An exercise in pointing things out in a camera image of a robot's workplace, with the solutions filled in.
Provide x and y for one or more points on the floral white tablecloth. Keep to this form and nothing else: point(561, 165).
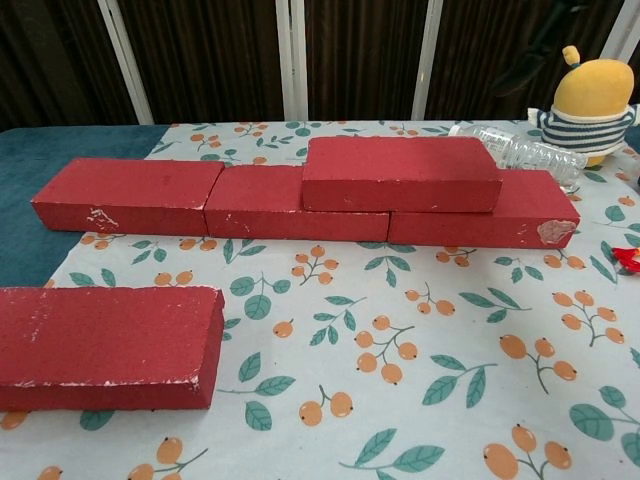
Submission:
point(400, 350)

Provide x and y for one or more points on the small red object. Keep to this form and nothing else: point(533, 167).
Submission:
point(629, 259)

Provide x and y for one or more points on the red foam brick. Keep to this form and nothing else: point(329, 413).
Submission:
point(260, 200)
point(130, 190)
point(400, 170)

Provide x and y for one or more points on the clear plastic water bottle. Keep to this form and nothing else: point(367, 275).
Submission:
point(535, 155)

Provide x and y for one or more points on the red foam brick chipped corner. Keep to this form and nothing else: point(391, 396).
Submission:
point(530, 200)

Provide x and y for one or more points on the red foam brick scuffed edges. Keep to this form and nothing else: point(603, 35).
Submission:
point(105, 345)

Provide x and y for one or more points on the yellow striped plush toy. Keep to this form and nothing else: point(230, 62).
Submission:
point(595, 95)

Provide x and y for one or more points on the white frame post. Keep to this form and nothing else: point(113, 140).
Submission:
point(122, 60)
point(622, 25)
point(292, 60)
point(429, 60)

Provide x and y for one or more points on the blue felt table cover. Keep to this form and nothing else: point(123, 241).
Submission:
point(25, 165)

